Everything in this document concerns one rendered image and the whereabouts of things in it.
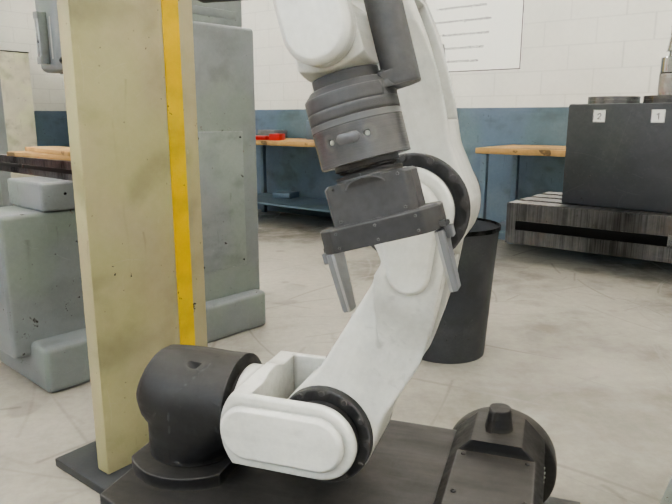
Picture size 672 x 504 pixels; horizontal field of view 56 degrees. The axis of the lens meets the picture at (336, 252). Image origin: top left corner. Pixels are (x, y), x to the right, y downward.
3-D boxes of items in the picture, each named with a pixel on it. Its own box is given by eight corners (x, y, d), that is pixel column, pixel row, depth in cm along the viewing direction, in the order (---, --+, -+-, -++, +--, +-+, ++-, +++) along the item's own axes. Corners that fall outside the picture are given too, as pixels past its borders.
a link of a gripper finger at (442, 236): (449, 294, 58) (433, 230, 58) (453, 287, 61) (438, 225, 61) (466, 291, 58) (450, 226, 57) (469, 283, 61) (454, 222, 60)
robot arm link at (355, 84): (296, 132, 57) (264, 8, 56) (335, 133, 67) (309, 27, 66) (415, 96, 53) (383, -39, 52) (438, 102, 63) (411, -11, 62)
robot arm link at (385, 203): (311, 261, 59) (278, 135, 58) (341, 245, 68) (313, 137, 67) (442, 231, 54) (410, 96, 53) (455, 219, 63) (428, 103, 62)
